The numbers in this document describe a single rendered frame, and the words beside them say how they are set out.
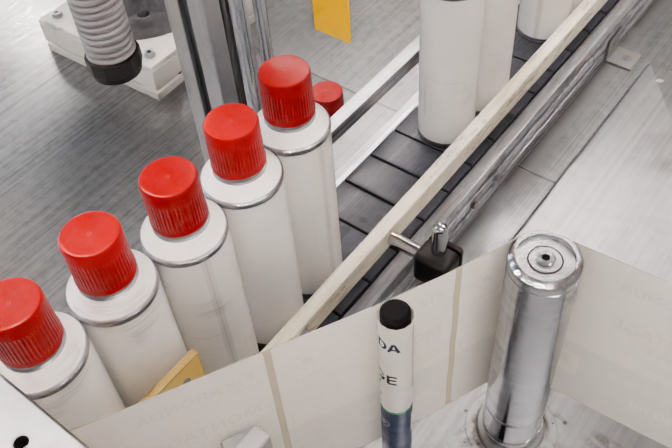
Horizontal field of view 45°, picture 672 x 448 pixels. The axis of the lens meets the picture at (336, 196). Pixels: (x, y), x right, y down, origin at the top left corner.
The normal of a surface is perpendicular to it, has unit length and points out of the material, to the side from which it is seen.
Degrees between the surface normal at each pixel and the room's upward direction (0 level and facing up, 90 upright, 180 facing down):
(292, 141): 42
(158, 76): 90
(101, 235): 2
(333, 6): 90
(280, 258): 90
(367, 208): 0
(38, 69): 0
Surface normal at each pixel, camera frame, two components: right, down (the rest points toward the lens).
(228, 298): 0.75, 0.46
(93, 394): 0.90, 0.29
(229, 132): -0.06, -0.70
